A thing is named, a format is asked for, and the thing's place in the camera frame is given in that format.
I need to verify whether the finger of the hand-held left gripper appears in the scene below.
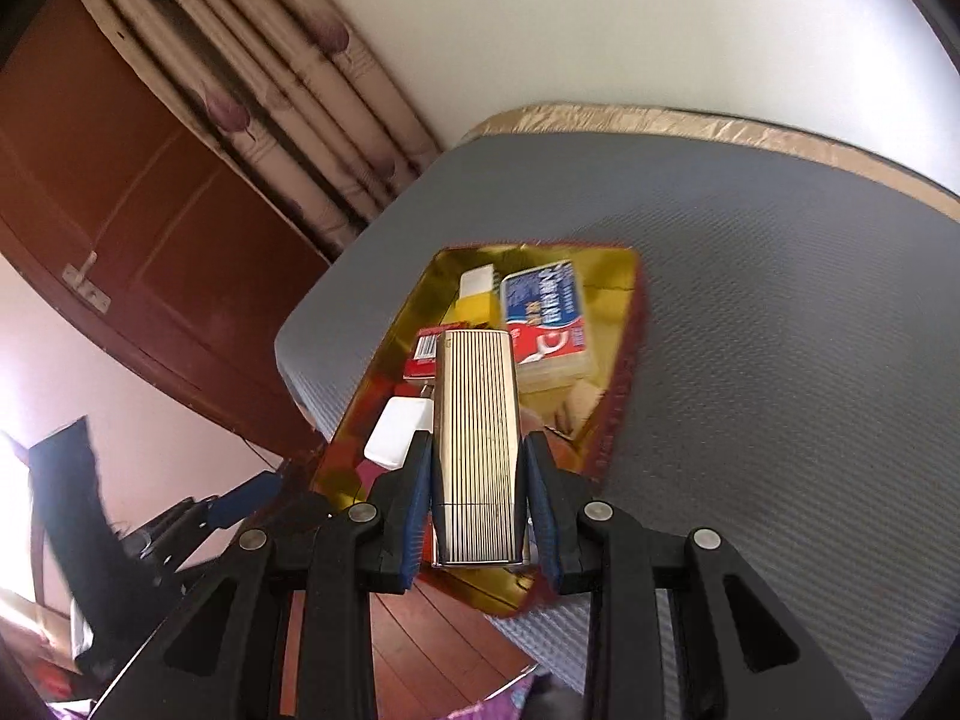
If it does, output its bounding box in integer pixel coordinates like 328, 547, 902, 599
139, 469, 290, 563

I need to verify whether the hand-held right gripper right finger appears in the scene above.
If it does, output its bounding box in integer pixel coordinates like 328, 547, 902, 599
521, 431, 875, 720

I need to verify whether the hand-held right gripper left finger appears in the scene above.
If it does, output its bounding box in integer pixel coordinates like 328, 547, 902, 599
90, 431, 440, 720

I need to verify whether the white rounded square box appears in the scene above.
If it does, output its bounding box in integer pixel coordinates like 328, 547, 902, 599
363, 397, 436, 470

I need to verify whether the gold striped metal case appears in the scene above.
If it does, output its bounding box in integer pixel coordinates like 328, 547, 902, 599
431, 328, 530, 567

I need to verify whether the gold tin tray red rim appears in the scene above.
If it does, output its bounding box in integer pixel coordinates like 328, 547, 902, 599
311, 240, 650, 620

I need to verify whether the red rectangular box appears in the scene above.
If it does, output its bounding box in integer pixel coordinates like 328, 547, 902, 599
403, 326, 451, 383

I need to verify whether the blue red tissue packet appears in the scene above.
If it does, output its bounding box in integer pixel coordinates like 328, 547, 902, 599
499, 259, 593, 391

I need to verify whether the purple patterned cloth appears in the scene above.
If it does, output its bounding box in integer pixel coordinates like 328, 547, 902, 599
431, 675, 541, 720

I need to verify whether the metal door latch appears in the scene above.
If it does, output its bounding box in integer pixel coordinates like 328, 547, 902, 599
64, 251, 113, 314

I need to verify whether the small white cube box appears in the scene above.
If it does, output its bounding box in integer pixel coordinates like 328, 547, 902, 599
457, 266, 500, 299

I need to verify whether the brown wooden door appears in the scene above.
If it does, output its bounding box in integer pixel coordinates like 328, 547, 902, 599
0, 0, 331, 458

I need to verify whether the grey textured mat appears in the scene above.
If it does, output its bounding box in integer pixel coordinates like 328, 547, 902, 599
274, 131, 960, 720

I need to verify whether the beige patterned curtain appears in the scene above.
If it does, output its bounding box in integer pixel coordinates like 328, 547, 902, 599
82, 0, 443, 260

